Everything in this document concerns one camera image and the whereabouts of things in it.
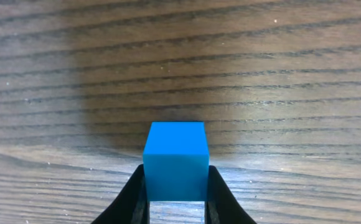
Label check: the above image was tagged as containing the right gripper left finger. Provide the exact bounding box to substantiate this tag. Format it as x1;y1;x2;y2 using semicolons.
90;164;151;224

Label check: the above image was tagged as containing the blue cube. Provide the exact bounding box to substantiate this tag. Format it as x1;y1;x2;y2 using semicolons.
142;121;210;202

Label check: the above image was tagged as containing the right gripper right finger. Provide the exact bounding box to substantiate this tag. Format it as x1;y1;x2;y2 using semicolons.
204;165;258;224

